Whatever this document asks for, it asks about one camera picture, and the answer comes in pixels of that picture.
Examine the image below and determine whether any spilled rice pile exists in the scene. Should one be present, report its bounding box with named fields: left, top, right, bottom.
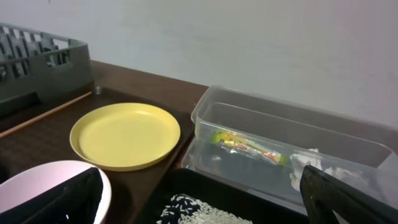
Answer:
left=155, top=194, right=253, bottom=224

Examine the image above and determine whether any green snack wrapper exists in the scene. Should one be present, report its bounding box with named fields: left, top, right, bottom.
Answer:
left=210, top=131, right=288, bottom=165

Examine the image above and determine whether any white tissue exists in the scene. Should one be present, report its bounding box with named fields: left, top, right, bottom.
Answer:
left=288, top=149, right=371, bottom=192

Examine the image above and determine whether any clear plastic bin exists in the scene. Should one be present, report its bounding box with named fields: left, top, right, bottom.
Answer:
left=182, top=86, right=397, bottom=213

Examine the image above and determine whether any white bowl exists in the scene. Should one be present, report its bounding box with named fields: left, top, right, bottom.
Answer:
left=1, top=161, right=112, bottom=224

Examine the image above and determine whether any grey plastic dish rack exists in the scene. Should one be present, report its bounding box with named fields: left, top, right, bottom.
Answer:
left=1, top=23, right=93, bottom=116

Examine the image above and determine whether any dark brown serving tray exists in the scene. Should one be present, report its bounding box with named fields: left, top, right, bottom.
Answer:
left=1, top=88, right=194, bottom=223

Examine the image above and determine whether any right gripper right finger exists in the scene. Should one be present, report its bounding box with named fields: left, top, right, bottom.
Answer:
left=300, top=165, right=397, bottom=224

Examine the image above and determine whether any yellow round plate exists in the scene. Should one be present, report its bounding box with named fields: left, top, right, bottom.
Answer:
left=69, top=103, right=181, bottom=172

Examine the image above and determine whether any wooden chopstick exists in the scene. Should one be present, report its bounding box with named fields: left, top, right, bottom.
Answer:
left=1, top=92, right=92, bottom=138

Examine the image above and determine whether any black waste tray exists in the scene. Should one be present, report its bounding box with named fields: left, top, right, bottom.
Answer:
left=135, top=169, right=309, bottom=223

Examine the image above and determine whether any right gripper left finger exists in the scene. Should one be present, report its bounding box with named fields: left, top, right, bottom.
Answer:
left=1, top=167, right=103, bottom=224

